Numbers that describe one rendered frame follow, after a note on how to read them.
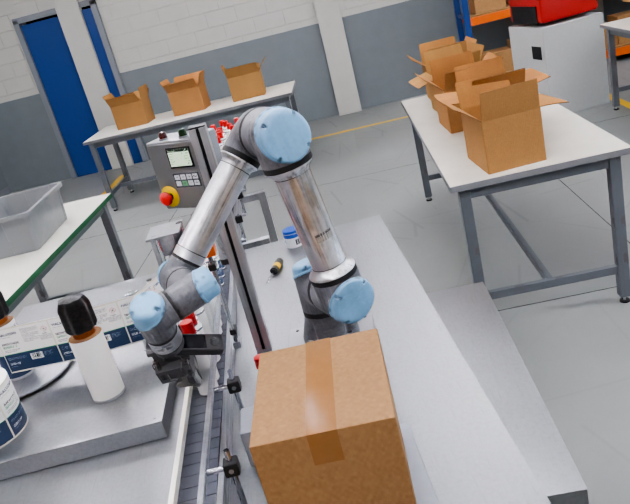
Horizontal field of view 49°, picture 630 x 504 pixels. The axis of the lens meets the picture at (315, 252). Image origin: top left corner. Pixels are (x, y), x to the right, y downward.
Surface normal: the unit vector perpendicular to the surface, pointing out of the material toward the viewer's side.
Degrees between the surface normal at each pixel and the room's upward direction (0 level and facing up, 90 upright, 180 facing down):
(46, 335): 90
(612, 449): 0
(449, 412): 0
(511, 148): 91
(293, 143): 80
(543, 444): 0
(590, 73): 90
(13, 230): 95
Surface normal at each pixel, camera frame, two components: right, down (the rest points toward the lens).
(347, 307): 0.48, 0.31
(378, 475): 0.01, 0.37
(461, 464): -0.23, -0.90
